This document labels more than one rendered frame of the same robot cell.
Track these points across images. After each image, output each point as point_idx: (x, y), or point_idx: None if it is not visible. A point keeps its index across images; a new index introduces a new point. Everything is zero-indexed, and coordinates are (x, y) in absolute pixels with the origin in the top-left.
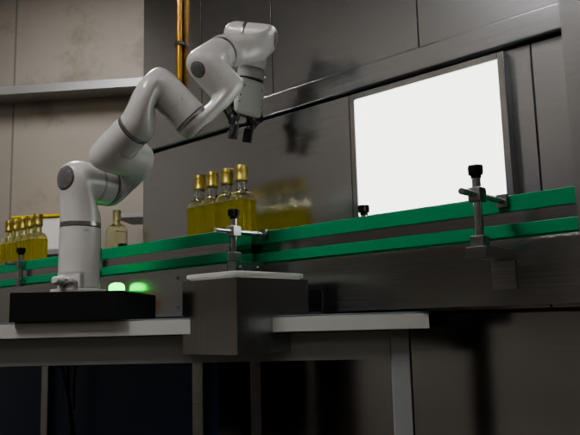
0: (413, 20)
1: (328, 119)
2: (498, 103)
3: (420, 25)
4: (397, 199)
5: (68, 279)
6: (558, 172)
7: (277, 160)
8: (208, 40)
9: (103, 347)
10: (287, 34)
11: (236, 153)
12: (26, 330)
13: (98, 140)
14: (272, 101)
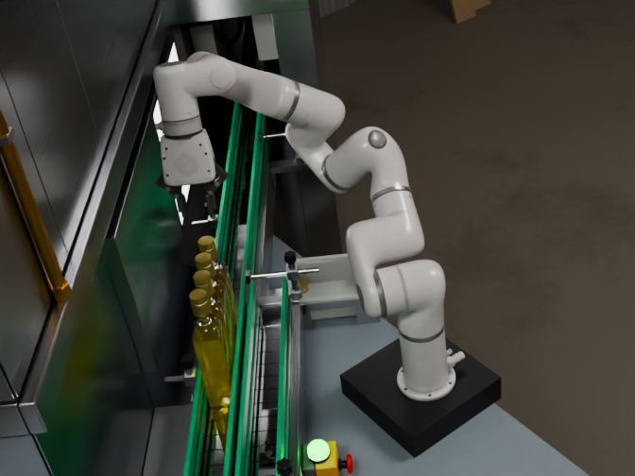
0: (133, 13)
1: (151, 148)
2: None
3: (136, 18)
4: (183, 190)
5: (450, 348)
6: None
7: (147, 228)
8: (309, 88)
9: None
10: (86, 58)
11: (128, 257)
12: None
13: (420, 222)
14: (120, 160)
